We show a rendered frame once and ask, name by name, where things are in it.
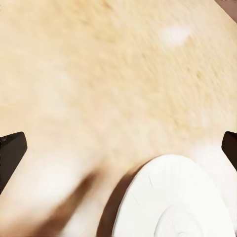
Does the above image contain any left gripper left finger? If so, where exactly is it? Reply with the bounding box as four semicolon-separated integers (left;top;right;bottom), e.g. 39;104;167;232
0;131;28;194

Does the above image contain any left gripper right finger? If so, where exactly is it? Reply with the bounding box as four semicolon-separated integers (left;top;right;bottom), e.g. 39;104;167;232
221;131;237;170

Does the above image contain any saucer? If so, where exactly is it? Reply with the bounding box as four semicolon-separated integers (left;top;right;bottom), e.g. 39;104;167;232
111;154;236;237

